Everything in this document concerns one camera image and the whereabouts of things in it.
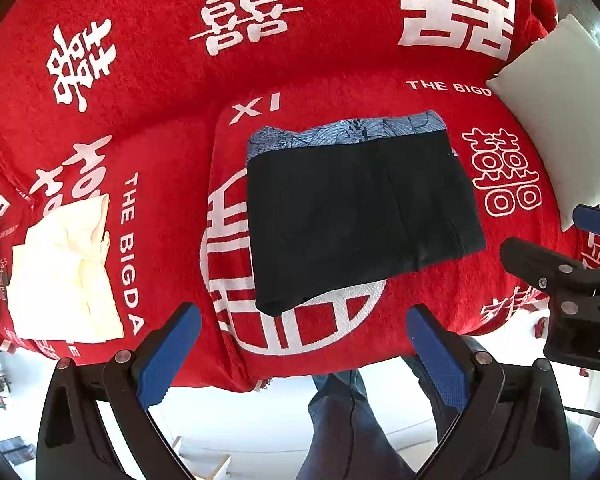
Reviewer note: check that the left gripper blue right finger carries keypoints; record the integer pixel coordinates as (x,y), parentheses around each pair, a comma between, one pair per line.
(443,354)

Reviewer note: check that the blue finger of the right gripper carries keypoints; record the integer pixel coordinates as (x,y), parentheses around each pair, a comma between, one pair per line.
(587,218)

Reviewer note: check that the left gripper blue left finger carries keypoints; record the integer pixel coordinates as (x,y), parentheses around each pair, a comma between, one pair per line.
(162,353)

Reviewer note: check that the black pants with blue trim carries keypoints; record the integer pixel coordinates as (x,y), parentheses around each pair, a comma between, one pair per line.
(353,202)

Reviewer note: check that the person legs in jeans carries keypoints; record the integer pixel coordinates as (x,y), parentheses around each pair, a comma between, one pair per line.
(348,442)

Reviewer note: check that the cream folded cloth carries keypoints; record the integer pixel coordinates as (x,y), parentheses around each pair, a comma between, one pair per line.
(60,289)

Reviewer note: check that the red blanket with white characters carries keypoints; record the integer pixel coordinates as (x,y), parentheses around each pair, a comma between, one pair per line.
(152,102)

